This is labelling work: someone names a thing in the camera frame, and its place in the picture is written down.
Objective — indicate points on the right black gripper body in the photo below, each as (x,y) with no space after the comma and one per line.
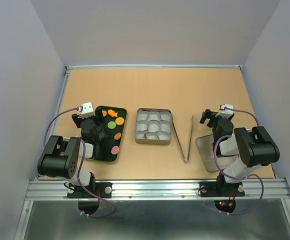
(213,122)

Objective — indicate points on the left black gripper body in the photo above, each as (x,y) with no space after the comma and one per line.
(99,119)

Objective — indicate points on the orange fish cookie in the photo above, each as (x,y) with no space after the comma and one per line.
(112,113)

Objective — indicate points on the orange round sandwich cookie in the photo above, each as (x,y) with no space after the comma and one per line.
(119,121)

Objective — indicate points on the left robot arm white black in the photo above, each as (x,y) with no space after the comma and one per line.
(59,158)

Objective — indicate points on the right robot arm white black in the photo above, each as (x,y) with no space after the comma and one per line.
(234,152)

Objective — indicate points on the orange round cookie at back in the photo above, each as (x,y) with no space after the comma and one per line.
(104,113)

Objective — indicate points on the gold tin lid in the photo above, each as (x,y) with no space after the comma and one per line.
(204,145)

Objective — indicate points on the green round cookie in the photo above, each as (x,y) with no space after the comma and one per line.
(111,125)

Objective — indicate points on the dark green metal tray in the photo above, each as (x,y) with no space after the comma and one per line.
(110,140)

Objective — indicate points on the small orange shaped cookie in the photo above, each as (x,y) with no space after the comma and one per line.
(118,136)

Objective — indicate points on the pink round cookie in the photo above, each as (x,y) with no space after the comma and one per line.
(115,150)

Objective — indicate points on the white paper cookie cups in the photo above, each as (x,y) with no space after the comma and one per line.
(153,125)

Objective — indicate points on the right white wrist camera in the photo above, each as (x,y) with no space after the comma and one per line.
(226,110)

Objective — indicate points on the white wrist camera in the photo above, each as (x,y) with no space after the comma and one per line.
(226,110)
(86,110)

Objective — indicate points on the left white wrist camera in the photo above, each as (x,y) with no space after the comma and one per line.
(86,110)

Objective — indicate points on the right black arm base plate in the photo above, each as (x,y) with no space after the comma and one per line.
(211,189)

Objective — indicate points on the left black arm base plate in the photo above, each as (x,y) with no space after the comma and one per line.
(100,189)

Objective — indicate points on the aluminium frame rail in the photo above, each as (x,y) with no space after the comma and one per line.
(147,190)

